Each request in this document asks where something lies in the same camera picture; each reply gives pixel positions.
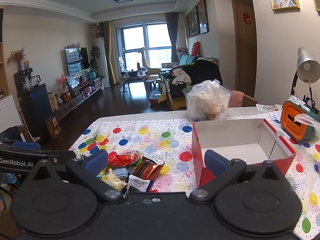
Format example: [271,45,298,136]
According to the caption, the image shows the cream patterned snack packet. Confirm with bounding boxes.
[104,168,127,191]

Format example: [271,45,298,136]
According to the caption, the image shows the red snack bag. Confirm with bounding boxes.
[108,151,141,167]

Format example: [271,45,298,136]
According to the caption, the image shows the light blue snack packet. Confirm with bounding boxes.
[113,167,129,180]

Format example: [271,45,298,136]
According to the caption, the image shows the white blue snack packet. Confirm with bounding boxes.
[125,174,154,193]

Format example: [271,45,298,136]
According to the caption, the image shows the clear bag of snacks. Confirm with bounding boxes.
[183,80,232,123]

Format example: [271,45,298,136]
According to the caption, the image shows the red white cardboard box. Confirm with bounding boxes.
[191,119,296,187]

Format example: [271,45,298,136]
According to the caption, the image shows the balloon birthday tablecloth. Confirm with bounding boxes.
[71,107,319,239]

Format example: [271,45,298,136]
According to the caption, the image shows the pink towel on chair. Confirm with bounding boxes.
[229,90,245,108]

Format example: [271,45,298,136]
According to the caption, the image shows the long tv cabinet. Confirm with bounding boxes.
[53,77,103,120]

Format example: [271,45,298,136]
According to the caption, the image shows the orange green tissue box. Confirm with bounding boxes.
[280,100,319,143]

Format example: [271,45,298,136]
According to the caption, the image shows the clear plastic bag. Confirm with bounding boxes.
[294,113,320,137]

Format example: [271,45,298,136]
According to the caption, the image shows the black jacket on chair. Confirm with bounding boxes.
[169,59,223,99]

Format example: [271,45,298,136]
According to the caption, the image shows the flat screen television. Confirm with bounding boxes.
[65,47,89,76]

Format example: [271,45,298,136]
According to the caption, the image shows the wooden door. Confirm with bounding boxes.
[231,0,257,97]

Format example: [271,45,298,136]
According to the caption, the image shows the white air conditioner tower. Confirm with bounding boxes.
[94,37,110,88]

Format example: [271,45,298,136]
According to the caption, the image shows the silver desk lamp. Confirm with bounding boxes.
[290,47,320,101]

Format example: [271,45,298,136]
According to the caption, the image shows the black framed wall pictures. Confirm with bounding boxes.
[184,0,209,38]

